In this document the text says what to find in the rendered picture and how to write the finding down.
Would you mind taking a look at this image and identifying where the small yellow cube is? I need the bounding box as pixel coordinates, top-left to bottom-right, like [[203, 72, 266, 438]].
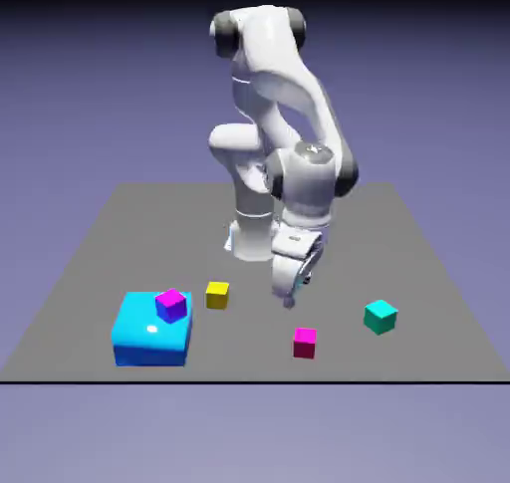
[[205, 281, 231, 311]]

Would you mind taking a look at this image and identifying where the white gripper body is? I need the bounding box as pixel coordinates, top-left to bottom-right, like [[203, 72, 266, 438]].
[[271, 240, 325, 300]]

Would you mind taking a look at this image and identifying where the large cyan box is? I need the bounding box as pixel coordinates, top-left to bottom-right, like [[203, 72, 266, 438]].
[[111, 290, 194, 367]]

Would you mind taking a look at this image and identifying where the small teal cube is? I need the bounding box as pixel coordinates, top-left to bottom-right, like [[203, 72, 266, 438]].
[[363, 299, 399, 336]]

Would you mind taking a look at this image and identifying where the small magenta purple cube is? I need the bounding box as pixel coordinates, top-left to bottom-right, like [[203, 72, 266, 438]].
[[153, 288, 188, 325]]

